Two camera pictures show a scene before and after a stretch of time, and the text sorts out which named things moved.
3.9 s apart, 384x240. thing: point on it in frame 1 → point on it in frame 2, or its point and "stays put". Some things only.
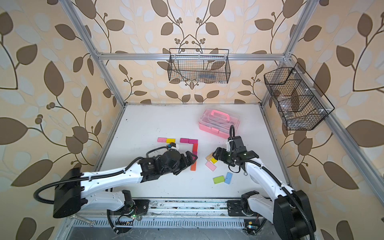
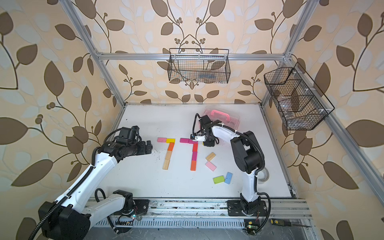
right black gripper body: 229,158 → 209,142
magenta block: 192,141 stays put
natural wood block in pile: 209,157 stays put
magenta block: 184,140 stays put
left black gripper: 184,163 → 142,150
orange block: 193,167 stays put
